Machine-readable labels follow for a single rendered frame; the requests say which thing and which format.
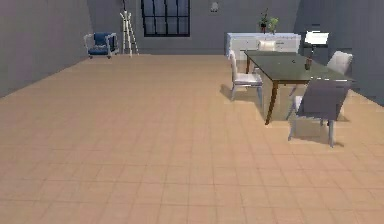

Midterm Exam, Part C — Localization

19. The green houseplant in pot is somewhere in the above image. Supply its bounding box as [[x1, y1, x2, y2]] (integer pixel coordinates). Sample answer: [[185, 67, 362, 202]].
[[257, 8, 280, 35]]

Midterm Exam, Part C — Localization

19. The white dining chair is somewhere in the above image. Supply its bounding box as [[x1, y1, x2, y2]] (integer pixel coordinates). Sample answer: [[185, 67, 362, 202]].
[[252, 39, 278, 74], [287, 78, 352, 148], [326, 50, 354, 76], [227, 49, 264, 105]]

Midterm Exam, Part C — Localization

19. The white sideboard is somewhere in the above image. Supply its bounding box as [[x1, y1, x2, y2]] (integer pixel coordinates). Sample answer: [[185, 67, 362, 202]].
[[225, 32, 302, 61]]

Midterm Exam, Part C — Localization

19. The dark framed window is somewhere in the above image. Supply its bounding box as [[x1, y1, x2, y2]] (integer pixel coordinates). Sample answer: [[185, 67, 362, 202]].
[[140, 0, 191, 38]]

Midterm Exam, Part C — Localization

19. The white coat stand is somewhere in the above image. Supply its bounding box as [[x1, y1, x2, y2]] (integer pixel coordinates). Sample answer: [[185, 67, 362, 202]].
[[119, 9, 140, 58]]

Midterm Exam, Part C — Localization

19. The dark glass dining table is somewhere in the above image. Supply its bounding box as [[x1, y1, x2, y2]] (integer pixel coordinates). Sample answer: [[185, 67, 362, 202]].
[[243, 49, 354, 126]]

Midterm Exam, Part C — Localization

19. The dark bottle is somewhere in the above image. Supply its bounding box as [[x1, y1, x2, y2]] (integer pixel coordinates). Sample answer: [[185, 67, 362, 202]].
[[304, 44, 316, 71]]

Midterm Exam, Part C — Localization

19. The white lamp on dark stand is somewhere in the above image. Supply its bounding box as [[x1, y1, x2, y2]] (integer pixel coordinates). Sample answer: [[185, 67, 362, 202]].
[[303, 30, 330, 57]]

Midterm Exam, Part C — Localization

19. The blue armchair white frame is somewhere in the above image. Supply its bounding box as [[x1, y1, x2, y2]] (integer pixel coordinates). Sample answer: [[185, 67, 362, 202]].
[[83, 31, 120, 60]]

